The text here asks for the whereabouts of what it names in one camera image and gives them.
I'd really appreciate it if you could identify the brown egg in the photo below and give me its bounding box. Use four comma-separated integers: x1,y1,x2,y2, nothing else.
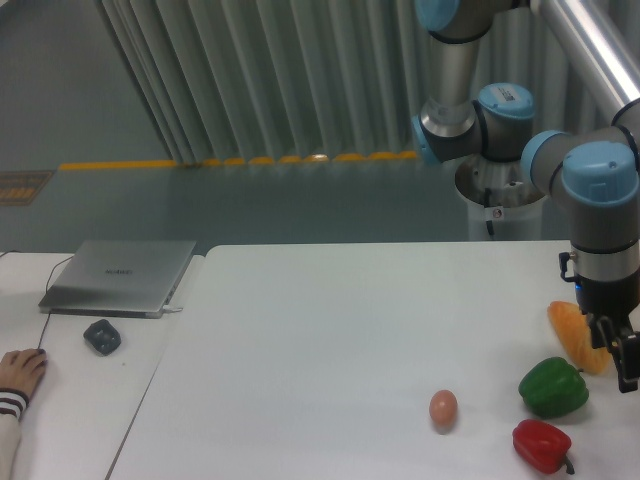
429,390,458,428

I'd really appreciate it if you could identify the orange bread loaf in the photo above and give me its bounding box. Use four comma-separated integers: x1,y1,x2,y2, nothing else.
547,301,611,375

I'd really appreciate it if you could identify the red bell pepper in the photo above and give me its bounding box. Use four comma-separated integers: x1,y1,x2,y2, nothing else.
512,419,575,475

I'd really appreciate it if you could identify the green bell pepper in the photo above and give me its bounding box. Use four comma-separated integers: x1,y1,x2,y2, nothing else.
518,357,590,419

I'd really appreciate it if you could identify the silver closed laptop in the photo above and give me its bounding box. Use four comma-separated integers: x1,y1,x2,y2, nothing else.
39,240,196,318

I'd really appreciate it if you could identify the striped white sleeve forearm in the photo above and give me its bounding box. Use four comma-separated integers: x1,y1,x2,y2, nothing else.
0,388,29,479

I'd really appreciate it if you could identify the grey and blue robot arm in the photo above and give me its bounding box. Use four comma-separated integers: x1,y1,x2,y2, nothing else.
412,1,639,393

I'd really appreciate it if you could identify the small black case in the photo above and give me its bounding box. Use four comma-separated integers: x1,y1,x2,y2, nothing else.
83,319,122,356

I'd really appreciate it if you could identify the person's hand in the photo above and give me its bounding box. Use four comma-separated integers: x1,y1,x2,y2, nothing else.
0,349,48,400

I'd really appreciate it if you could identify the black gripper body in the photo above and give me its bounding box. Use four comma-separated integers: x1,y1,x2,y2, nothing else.
559,251,639,329

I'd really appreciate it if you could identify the black mouse cable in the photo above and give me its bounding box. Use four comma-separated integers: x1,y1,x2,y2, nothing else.
0,249,75,351

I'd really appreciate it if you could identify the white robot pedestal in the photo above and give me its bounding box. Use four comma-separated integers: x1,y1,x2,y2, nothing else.
454,154,545,241

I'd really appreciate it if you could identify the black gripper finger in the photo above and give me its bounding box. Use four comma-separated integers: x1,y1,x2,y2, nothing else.
589,314,616,350
612,329,639,393

